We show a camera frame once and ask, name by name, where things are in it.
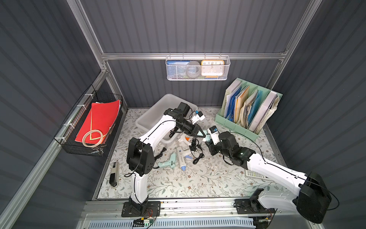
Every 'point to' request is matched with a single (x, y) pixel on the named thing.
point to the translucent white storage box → (171, 101)
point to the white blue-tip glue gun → (182, 154)
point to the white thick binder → (263, 110)
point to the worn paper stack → (272, 109)
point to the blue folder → (230, 112)
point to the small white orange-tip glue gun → (186, 143)
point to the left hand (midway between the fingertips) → (201, 135)
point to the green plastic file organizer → (245, 107)
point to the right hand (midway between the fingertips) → (211, 139)
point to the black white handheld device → (114, 178)
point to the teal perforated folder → (254, 106)
